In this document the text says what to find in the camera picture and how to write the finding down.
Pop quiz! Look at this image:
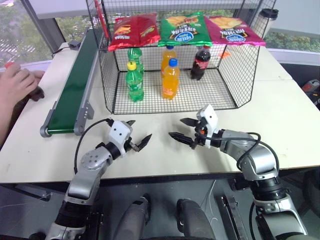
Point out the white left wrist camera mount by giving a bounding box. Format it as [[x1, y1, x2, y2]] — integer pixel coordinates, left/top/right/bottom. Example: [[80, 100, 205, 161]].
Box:
[[109, 120, 134, 157]]

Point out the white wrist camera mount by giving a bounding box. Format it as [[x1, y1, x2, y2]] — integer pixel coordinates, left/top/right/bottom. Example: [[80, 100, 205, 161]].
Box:
[[196, 104, 221, 148], [109, 120, 134, 157]]

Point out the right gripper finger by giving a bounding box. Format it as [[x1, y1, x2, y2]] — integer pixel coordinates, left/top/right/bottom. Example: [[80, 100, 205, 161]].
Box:
[[168, 132, 195, 146], [179, 118, 200, 128]]

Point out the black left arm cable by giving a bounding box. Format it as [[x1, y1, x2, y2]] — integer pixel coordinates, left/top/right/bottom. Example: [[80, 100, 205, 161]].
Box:
[[73, 118, 114, 175]]

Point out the black wire mesh shelf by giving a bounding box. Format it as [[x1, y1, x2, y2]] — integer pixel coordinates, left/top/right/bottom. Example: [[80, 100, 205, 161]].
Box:
[[85, 0, 277, 115]]

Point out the pink chips bag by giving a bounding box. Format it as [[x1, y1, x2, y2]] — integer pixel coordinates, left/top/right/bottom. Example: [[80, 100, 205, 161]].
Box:
[[204, 15, 267, 47]]

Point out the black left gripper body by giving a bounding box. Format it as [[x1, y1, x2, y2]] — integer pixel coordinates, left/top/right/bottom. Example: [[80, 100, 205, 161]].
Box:
[[124, 136, 140, 153]]

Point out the black metal rail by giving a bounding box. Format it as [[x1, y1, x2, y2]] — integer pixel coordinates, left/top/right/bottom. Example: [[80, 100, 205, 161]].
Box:
[[216, 194, 245, 240]]

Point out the person's bare hand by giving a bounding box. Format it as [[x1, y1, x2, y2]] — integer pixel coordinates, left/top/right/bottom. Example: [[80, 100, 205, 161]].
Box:
[[0, 62, 46, 111]]

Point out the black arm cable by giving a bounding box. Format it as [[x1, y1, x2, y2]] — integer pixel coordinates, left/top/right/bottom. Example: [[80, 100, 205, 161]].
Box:
[[211, 131, 281, 176], [73, 118, 114, 175]]

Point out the small black power box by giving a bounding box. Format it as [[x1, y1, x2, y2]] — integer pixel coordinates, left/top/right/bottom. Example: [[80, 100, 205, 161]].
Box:
[[67, 39, 80, 51]]

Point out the green soda bottle yellow cap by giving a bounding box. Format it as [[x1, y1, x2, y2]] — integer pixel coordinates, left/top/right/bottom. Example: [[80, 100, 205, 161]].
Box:
[[124, 61, 145, 103]]

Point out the black and red power tool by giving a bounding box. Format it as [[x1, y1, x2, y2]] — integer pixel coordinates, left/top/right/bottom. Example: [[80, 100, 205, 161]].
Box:
[[301, 79, 320, 111]]

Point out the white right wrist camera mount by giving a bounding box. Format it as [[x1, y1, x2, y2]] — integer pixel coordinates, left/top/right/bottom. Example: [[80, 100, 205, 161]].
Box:
[[196, 104, 221, 148]]

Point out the thin black power cable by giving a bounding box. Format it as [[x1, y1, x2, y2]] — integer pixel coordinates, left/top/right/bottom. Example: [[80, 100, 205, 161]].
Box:
[[51, 44, 71, 57]]

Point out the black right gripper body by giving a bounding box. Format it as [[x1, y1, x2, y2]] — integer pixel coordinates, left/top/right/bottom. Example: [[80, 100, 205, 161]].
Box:
[[191, 119, 210, 151]]

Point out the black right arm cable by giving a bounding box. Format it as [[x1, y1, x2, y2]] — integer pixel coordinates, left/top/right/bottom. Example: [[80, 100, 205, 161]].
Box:
[[211, 131, 281, 176]]

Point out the clear tumbler with black lid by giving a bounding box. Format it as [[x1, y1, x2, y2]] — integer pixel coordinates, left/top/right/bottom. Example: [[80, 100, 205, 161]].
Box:
[[251, 8, 280, 38]]

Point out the green conveyor belt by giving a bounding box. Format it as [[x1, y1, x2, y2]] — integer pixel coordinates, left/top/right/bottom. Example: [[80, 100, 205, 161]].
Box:
[[39, 26, 105, 138]]

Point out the green chips bag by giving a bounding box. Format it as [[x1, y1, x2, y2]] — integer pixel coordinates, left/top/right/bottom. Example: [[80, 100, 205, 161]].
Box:
[[157, 11, 213, 48]]

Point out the red chips bag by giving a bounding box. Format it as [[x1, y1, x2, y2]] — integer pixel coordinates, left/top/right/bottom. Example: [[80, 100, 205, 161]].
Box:
[[107, 12, 161, 53]]

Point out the orange soda bottle blue cap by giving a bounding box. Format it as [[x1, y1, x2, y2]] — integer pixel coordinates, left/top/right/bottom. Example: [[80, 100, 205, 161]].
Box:
[[160, 45, 178, 78], [161, 57, 181, 101]]

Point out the red metal bar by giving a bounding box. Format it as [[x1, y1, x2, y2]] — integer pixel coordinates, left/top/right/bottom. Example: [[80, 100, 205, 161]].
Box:
[[94, 0, 111, 40]]

